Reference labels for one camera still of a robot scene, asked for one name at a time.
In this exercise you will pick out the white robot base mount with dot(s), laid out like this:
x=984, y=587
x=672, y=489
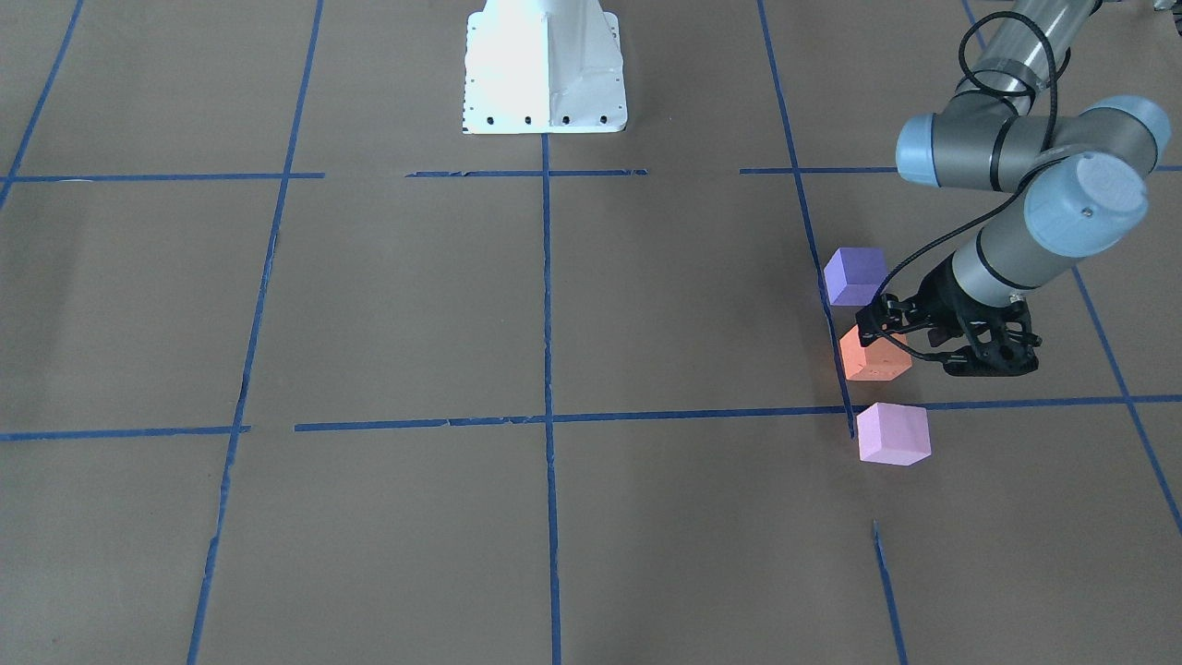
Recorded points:
x=543, y=67

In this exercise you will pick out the purple foam cube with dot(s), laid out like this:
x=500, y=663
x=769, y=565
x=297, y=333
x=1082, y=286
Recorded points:
x=853, y=274

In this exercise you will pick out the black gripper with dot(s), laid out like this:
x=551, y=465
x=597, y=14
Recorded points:
x=939, y=296

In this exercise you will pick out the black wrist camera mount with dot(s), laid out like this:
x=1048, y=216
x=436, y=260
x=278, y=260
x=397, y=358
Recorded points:
x=1000, y=341

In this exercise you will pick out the orange foam cube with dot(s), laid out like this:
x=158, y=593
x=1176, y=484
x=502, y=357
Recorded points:
x=880, y=361

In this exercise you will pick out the pink foam cube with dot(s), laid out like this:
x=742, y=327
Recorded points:
x=893, y=434

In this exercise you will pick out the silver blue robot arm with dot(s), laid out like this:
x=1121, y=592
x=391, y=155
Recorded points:
x=1074, y=187

